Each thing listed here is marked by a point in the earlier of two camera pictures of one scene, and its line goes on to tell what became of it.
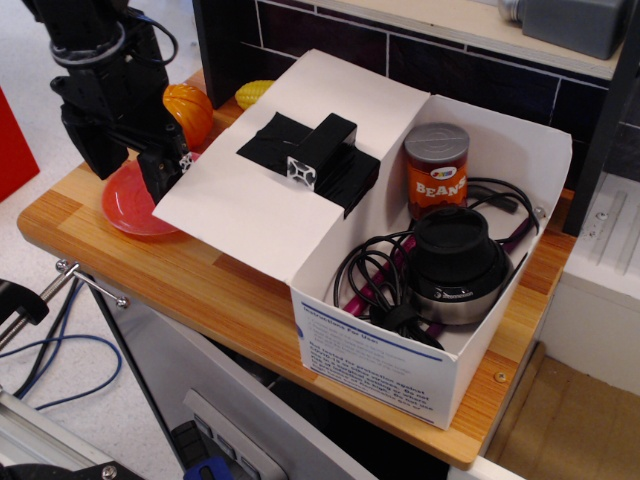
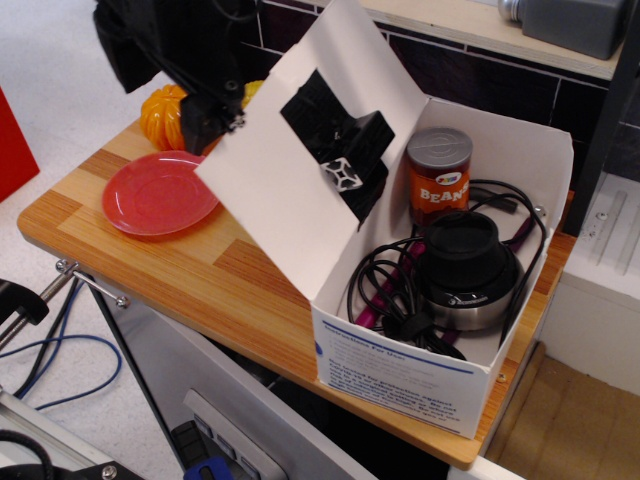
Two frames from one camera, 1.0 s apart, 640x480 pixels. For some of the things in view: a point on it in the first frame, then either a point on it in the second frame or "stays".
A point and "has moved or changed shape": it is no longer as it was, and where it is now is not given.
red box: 17,164 stays
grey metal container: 592,27 stays
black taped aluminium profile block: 325,157 to 346,143
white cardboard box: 287,230 has moved or changed shape
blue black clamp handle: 195,456 stays
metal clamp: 32,307 stays
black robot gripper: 117,76 to 202,44
